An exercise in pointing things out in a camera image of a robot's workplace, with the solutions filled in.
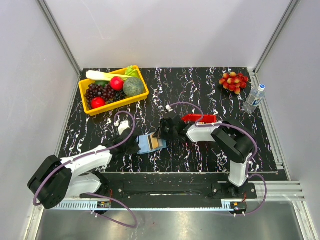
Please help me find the blue card holder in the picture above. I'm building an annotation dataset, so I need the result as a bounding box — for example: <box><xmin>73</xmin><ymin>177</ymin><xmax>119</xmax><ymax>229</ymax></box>
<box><xmin>136</xmin><ymin>132</ymin><xmax>167</xmax><ymax>155</ymax></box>

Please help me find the red plastic bin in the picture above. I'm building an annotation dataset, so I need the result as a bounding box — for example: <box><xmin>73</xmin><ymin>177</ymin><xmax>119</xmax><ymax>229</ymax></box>
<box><xmin>181</xmin><ymin>113</ymin><xmax>217</xmax><ymax>124</ymax></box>

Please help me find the yellow plastic tray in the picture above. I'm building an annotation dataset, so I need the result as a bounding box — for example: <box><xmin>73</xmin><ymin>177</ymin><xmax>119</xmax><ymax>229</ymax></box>
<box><xmin>78</xmin><ymin>65</ymin><xmax>149</xmax><ymax>116</ymax></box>

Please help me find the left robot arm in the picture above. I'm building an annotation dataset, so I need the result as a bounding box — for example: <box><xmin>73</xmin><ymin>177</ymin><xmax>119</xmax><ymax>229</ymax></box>
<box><xmin>27</xmin><ymin>131</ymin><xmax>140</xmax><ymax>210</ymax></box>

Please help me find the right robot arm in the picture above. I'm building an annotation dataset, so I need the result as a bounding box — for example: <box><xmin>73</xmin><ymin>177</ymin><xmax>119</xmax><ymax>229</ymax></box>
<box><xmin>153</xmin><ymin>114</ymin><xmax>258</xmax><ymax>198</ymax></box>

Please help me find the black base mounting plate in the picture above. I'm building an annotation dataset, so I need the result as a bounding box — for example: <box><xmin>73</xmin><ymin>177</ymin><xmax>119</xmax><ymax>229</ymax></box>
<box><xmin>96</xmin><ymin>172</ymin><xmax>257</xmax><ymax>200</ymax></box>

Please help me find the dark blue grape bunch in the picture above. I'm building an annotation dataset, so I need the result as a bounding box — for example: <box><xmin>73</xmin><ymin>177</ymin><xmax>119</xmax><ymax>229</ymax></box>
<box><xmin>113</xmin><ymin>90</ymin><xmax>127</xmax><ymax>102</ymax></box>

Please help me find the red apple lower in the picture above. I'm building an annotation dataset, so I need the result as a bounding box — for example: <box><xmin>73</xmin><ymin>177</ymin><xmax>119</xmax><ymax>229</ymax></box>
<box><xmin>90</xmin><ymin>97</ymin><xmax>106</xmax><ymax>109</ymax></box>

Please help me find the red apple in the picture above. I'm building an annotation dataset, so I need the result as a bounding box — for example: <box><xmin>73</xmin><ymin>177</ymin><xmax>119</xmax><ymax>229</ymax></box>
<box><xmin>109</xmin><ymin>76</ymin><xmax>125</xmax><ymax>91</ymax></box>
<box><xmin>90</xmin><ymin>97</ymin><xmax>106</xmax><ymax>109</ymax></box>

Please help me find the green cantaloupe melon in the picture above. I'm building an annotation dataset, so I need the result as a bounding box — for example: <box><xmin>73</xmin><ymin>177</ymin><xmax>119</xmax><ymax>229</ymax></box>
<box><xmin>122</xmin><ymin>77</ymin><xmax>144</xmax><ymax>97</ymax></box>

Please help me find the red apple upper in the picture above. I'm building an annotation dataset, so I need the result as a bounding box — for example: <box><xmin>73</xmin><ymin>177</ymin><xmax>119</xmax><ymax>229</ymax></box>
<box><xmin>109</xmin><ymin>76</ymin><xmax>125</xmax><ymax>91</ymax></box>

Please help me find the purple grape bunch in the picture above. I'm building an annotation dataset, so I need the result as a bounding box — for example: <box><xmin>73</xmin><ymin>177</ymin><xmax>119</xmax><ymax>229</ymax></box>
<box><xmin>84</xmin><ymin>83</ymin><xmax>115</xmax><ymax>103</ymax></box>

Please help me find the green lime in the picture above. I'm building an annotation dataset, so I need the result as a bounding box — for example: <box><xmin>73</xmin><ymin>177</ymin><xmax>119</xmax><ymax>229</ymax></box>
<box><xmin>95</xmin><ymin>80</ymin><xmax>109</xmax><ymax>87</ymax></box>

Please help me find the white green leek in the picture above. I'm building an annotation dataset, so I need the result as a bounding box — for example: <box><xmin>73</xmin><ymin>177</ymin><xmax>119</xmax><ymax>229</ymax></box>
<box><xmin>85</xmin><ymin>65</ymin><xmax>140</xmax><ymax>82</ymax></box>

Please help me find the lychee fruit cluster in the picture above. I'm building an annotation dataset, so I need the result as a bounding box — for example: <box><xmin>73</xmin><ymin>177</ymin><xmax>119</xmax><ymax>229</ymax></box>
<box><xmin>218</xmin><ymin>71</ymin><xmax>249</xmax><ymax>95</ymax></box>

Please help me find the clear water bottle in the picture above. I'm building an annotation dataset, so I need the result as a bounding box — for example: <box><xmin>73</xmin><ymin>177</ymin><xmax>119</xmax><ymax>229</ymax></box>
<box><xmin>242</xmin><ymin>84</ymin><xmax>266</xmax><ymax>115</ymax></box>

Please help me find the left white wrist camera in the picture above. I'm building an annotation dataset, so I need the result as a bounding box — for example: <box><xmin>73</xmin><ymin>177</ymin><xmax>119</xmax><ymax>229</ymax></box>
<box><xmin>113</xmin><ymin>120</ymin><xmax>130</xmax><ymax>135</ymax></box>

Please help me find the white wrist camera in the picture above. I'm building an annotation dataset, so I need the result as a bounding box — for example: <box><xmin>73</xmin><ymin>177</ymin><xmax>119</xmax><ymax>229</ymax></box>
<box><xmin>113</xmin><ymin>120</ymin><xmax>130</xmax><ymax>135</ymax></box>
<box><xmin>165</xmin><ymin>105</ymin><xmax>173</xmax><ymax>113</ymax></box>

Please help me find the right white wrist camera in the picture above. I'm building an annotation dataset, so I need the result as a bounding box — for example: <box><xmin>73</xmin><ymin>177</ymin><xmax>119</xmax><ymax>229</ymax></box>
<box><xmin>165</xmin><ymin>105</ymin><xmax>173</xmax><ymax>113</ymax></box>

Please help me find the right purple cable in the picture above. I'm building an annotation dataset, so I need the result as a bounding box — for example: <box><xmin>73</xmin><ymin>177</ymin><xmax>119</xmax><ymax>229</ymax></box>
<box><xmin>168</xmin><ymin>101</ymin><xmax>268</xmax><ymax>217</ymax></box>

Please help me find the purple cable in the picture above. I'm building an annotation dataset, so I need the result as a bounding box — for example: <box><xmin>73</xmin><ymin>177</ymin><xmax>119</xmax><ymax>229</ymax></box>
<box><xmin>168</xmin><ymin>101</ymin><xmax>268</xmax><ymax>217</ymax></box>
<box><xmin>32</xmin><ymin>110</ymin><xmax>138</xmax><ymax>228</ymax></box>

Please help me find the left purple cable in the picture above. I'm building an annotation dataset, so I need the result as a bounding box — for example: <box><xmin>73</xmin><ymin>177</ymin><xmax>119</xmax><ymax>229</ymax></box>
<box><xmin>32</xmin><ymin>110</ymin><xmax>138</xmax><ymax>228</ymax></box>

